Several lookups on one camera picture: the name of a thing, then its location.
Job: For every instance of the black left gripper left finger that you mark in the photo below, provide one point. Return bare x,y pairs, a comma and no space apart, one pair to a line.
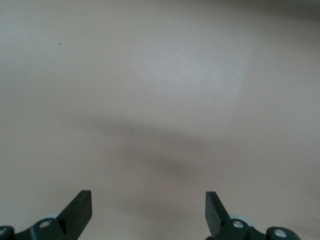
77,215

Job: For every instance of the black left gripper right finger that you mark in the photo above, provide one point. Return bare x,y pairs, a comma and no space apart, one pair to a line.
215,217

